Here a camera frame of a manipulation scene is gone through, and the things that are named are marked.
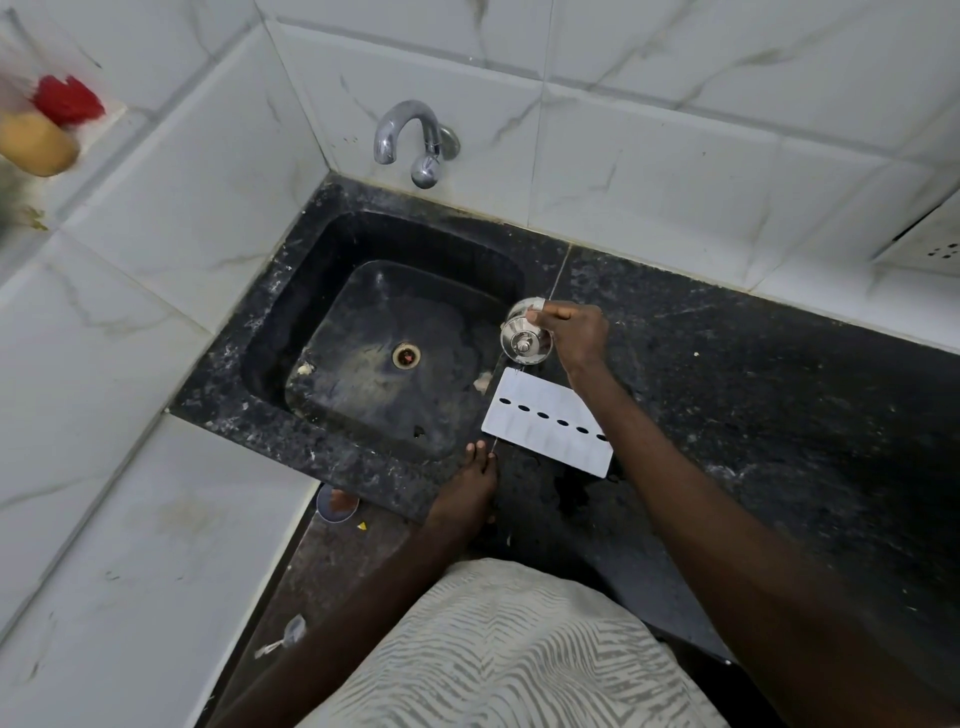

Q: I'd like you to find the chrome curved faucet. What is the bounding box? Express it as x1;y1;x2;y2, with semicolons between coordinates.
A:
373;99;461;190

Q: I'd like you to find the person's left forearm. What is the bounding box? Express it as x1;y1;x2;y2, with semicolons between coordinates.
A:
212;513;496;728

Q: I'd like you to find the black stone sink basin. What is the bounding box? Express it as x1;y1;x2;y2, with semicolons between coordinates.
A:
238;208;528;468

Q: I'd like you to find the white perforated wall plate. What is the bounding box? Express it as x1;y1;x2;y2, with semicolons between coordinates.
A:
873;196;960;279

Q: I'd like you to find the yellow sponge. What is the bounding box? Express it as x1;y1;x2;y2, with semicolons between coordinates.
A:
0;111;81;179

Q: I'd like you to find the red scrubber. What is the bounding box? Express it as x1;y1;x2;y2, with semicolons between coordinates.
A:
31;73;107;127

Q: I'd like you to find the small round bowl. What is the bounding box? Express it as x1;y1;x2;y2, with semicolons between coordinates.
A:
315;483;361;524

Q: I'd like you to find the white card with black dots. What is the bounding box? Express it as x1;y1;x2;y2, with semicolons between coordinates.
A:
480;366;615;480

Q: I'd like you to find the person's right hand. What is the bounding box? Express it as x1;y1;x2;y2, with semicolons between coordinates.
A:
525;300;611;378

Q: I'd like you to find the person's left hand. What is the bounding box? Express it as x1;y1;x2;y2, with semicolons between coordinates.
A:
425;440;501;528

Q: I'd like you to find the striped grey white shirt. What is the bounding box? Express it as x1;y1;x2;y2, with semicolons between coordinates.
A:
298;558;732;728

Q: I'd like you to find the person's right forearm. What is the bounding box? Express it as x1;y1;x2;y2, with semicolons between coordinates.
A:
571;358;960;728

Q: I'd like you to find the round steel sink strainer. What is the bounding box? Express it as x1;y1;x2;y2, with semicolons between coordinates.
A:
499;297;557;367

